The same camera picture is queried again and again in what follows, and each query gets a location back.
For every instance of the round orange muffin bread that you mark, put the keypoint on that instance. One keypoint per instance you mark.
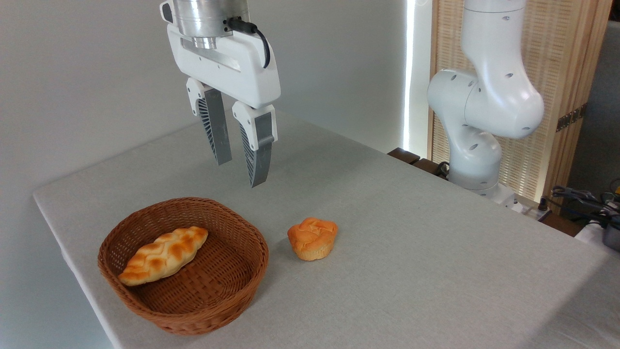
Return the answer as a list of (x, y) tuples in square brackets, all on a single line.
[(312, 240)]

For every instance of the grey tablecloth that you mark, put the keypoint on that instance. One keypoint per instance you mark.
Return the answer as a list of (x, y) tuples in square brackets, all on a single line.
[(411, 281)]

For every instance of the grey metal device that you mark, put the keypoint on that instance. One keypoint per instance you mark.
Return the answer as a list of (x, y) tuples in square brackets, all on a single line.
[(612, 236)]

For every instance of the brown wicker basket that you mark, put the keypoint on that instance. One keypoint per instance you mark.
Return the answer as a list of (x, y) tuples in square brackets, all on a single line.
[(223, 295)]

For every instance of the long braided bread loaf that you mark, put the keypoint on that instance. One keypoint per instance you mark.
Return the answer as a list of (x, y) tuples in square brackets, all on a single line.
[(162, 254)]

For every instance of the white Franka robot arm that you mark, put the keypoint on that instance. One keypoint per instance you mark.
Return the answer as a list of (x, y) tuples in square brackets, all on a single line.
[(484, 97)]

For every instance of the wooden slat folding screen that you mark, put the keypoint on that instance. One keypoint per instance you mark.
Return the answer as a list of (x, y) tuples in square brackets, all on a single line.
[(557, 58)]

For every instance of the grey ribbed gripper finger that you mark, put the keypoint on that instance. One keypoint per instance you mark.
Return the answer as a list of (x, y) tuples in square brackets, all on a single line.
[(264, 143), (218, 128)]

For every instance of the dark wooden block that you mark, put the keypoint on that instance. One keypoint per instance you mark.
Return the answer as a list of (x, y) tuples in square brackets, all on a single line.
[(426, 167), (404, 155)]

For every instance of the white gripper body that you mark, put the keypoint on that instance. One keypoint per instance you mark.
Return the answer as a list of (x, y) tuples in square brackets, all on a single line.
[(237, 68)]

